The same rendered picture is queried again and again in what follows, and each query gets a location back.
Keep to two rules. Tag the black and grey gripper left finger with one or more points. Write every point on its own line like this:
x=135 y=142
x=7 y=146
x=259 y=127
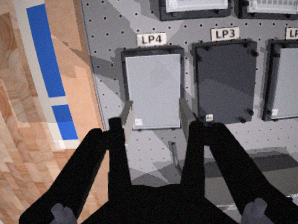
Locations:
x=67 y=195

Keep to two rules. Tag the white button panel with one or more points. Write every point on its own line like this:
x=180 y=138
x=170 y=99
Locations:
x=280 y=172

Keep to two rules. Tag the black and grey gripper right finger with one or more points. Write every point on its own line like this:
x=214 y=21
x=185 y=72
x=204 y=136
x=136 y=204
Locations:
x=256 y=199

